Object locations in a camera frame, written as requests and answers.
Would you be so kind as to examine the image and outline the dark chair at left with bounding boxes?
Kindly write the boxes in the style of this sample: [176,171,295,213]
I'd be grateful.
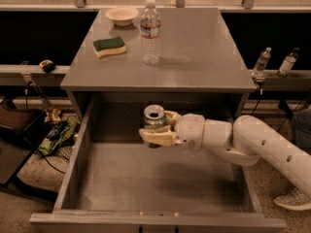
[0,98,57,202]

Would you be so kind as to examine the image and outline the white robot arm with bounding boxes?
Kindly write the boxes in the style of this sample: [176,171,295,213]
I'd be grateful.
[139,111,311,197]

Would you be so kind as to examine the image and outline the black yellow tape measure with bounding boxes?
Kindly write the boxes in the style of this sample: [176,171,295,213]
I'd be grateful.
[40,59,55,73]

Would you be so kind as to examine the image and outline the crumpled snack wrapper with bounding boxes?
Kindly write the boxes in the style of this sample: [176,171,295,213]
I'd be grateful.
[45,109,61,123]

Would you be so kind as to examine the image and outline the beige paper bowl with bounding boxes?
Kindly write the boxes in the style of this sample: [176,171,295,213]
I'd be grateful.
[105,7,139,26]

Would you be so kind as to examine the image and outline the green and yellow sponge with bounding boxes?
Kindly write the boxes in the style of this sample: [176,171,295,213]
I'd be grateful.
[93,36,126,58]

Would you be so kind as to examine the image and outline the blue jeans leg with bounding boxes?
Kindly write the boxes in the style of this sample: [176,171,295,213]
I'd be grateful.
[292,109,311,154]

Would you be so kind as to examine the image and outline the grey knit sneaker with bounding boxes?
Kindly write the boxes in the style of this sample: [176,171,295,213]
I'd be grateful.
[273,187,311,211]

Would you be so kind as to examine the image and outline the clear plastic water bottle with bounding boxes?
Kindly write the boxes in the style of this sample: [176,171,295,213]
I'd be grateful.
[140,0,161,65]

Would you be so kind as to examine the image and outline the black cable on floor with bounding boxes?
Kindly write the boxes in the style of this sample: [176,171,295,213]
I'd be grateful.
[251,84,264,117]

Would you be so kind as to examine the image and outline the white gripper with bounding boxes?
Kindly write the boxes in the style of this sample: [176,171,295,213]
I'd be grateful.
[139,111,205,150]

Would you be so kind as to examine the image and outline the green snack bag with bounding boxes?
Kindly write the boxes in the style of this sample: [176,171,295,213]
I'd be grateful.
[37,116,80,156]

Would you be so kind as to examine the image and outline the small bottle on ledge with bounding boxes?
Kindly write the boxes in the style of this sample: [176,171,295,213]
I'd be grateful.
[252,47,272,78]
[277,48,300,78]

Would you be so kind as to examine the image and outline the green soda can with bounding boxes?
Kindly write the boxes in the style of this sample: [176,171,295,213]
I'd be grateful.
[142,104,168,150]

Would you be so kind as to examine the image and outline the open grey top drawer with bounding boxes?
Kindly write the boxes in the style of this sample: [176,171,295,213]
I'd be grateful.
[30,96,286,233]

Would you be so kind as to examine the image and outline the grey cabinet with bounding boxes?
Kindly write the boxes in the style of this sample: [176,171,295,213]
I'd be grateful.
[61,8,256,116]

